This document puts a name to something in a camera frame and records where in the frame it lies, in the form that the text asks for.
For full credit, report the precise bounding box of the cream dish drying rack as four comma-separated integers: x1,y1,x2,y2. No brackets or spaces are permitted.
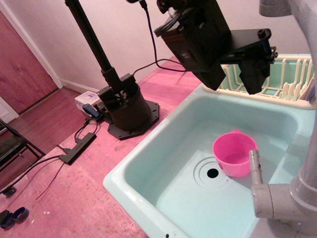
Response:
203,54,316,110

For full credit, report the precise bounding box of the thick black cable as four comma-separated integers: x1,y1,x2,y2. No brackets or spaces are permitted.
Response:
0,155,61,194

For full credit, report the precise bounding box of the white cardboard box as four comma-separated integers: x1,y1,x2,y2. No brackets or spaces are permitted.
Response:
75,91,101,116

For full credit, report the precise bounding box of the mint green toy sink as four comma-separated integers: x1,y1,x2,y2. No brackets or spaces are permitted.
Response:
104,85,315,238

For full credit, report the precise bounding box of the black folding chair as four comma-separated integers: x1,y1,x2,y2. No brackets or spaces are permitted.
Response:
0,120,46,197

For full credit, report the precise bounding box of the blue clamp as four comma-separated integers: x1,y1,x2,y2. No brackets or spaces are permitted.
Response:
82,104,102,119

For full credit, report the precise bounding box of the pink plastic cup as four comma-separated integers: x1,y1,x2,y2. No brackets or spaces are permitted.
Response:
212,129,258,178

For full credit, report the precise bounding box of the thin black wire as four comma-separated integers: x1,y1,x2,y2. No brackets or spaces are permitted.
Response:
36,163,65,200

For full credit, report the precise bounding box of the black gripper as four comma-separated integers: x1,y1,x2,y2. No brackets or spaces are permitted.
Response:
155,0,277,95

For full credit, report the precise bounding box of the black usb hub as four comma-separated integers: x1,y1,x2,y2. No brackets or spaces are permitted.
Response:
58,132,97,165

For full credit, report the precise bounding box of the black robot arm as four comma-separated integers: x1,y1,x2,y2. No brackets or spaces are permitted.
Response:
65,0,278,102

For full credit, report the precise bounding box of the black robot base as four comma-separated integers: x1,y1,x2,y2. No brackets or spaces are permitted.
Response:
97,73,159,140

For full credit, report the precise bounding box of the grey toy faucet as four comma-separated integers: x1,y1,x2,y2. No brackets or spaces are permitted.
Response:
248,0,317,238

